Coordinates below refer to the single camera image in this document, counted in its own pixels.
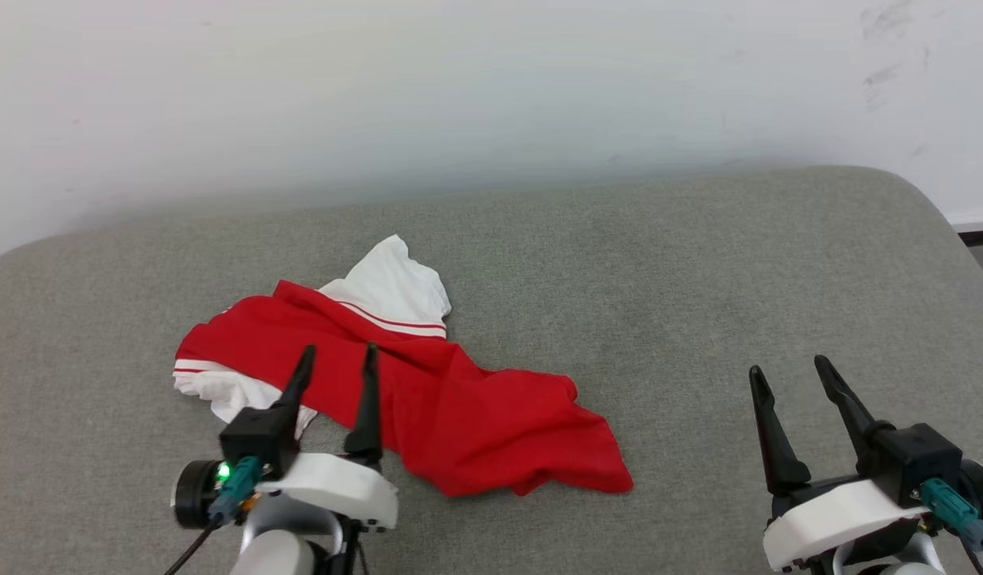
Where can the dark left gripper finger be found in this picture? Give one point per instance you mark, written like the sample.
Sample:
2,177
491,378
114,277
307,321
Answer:
301,379
369,415

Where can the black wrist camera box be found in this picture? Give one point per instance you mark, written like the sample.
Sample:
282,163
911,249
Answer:
259,439
914,463

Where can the grey fabric sofa cushion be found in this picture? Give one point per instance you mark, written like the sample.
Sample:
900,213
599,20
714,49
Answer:
619,279

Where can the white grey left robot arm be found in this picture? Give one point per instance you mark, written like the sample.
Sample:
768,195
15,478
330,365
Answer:
275,555

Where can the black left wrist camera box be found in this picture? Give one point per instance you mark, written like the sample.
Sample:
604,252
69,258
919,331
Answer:
259,439

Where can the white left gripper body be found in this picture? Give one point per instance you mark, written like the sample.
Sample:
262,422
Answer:
339,487

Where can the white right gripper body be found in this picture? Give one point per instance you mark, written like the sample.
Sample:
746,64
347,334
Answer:
834,519

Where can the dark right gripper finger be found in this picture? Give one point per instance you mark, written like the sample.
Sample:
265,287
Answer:
846,399
774,447

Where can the red and white garment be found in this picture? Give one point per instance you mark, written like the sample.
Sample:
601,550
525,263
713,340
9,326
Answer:
475,415

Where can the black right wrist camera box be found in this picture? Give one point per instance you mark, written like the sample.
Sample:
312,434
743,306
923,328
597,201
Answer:
914,463

